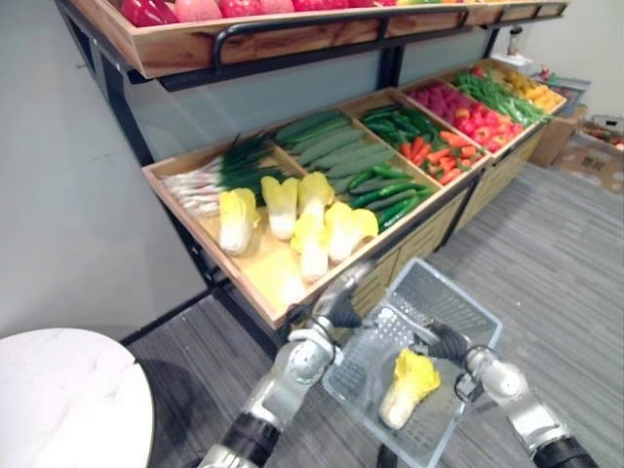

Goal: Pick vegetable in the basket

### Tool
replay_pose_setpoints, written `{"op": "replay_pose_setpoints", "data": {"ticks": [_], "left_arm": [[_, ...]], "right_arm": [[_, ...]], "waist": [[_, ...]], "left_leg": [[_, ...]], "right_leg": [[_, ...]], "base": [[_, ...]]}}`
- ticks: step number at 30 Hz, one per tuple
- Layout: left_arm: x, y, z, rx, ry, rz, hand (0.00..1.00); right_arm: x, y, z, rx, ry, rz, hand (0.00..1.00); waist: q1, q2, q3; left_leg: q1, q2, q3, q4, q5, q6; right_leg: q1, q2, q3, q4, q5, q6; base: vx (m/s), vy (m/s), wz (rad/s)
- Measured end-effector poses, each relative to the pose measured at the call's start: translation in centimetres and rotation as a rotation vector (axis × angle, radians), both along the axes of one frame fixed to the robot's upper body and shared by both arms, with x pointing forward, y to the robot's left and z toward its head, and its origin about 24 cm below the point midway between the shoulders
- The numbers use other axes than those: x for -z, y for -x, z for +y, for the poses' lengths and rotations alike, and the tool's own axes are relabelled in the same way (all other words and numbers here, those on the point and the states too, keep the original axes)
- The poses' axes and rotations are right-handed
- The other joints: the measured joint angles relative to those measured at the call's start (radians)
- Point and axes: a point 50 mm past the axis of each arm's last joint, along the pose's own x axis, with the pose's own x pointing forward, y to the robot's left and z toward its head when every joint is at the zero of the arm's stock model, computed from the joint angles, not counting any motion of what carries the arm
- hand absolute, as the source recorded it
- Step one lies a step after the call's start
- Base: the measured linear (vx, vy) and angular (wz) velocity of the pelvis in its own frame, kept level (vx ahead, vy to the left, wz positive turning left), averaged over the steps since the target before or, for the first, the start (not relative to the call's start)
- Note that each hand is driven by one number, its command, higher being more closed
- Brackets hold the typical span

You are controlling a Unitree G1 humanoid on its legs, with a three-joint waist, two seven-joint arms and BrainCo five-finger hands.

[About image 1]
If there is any black metal rack frame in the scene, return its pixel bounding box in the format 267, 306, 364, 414
54, 0, 503, 362

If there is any dark green pepper pile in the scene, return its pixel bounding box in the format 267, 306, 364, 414
360, 103, 441, 146

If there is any red bell pepper pile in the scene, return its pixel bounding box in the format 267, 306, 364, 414
452, 100, 525, 153

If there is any round white marble table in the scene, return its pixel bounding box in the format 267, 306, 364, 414
0, 327, 155, 468

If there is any yellow pepper pile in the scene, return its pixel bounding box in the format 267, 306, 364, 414
501, 69, 565, 111

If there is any green chili pepper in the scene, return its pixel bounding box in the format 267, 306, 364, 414
376, 194, 423, 231
347, 168, 379, 194
372, 164, 416, 181
350, 182, 431, 210

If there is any flat cardboard sheet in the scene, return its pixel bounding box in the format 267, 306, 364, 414
554, 139, 624, 195

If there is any pink vegetable pile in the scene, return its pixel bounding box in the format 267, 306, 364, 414
408, 82, 472, 119

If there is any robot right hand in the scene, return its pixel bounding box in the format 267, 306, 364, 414
413, 319, 472, 365

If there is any pale napa cabbage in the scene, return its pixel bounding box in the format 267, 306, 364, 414
243, 249, 307, 308

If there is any green cucumber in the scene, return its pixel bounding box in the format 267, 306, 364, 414
273, 110, 343, 143
324, 148, 397, 179
297, 134, 381, 168
285, 121, 360, 156

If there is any yellow napa cabbage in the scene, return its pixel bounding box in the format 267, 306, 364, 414
260, 175, 300, 242
290, 212, 331, 285
378, 348, 442, 431
218, 188, 262, 256
297, 171, 336, 221
323, 201, 380, 265

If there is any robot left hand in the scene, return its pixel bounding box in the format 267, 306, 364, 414
313, 260, 378, 330

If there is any green onion bundle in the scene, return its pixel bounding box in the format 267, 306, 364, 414
160, 133, 290, 218

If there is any green bean pile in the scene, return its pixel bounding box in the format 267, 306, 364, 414
452, 69, 553, 129

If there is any wooden shelf tray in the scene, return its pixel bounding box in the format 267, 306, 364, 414
61, 0, 570, 80

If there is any clear plastic shopping basket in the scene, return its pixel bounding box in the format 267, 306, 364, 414
321, 257, 504, 468

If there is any pink apple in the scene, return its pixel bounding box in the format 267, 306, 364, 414
173, 0, 223, 23

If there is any brown cardboard box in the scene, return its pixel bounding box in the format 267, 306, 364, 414
527, 103, 589, 170

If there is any wooden produce display bin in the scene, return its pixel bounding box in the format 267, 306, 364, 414
140, 57, 569, 331

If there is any red apple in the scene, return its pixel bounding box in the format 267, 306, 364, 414
216, 0, 267, 19

